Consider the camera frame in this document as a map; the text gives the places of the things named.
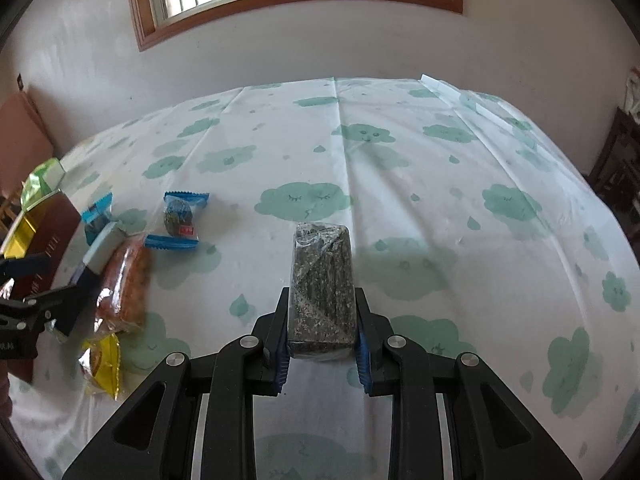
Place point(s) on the yellow snack packet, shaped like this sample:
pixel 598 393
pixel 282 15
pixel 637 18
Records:
pixel 105 365

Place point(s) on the navy and white snack packet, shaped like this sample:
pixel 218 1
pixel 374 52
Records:
pixel 102 247

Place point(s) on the narrow peanut brittle packet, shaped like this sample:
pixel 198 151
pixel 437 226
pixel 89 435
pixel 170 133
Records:
pixel 125 280

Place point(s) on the small blue candy wrapper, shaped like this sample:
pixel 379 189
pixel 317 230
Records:
pixel 97 215

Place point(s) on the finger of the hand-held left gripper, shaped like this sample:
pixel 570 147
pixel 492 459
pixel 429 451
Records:
pixel 70 305
pixel 25 266

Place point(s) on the green tissue pack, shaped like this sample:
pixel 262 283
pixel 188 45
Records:
pixel 42 180

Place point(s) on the white object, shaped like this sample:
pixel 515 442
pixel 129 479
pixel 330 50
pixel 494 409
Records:
pixel 634 95

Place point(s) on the light wooden chair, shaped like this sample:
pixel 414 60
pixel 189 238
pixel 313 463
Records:
pixel 7 212

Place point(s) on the blue-wrapped dark ball snack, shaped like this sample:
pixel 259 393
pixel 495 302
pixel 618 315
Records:
pixel 179 217

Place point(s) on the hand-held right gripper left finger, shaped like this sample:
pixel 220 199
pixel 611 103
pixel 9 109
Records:
pixel 280 360

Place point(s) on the brown gold-lined tin box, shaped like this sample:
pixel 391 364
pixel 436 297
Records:
pixel 50 230

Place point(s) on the dark sesame bar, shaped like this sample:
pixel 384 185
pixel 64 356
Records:
pixel 320 290

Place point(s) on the dark wooden furniture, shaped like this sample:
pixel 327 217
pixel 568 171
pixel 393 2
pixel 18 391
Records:
pixel 617 170

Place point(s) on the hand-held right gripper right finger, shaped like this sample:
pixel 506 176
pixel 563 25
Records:
pixel 362 360

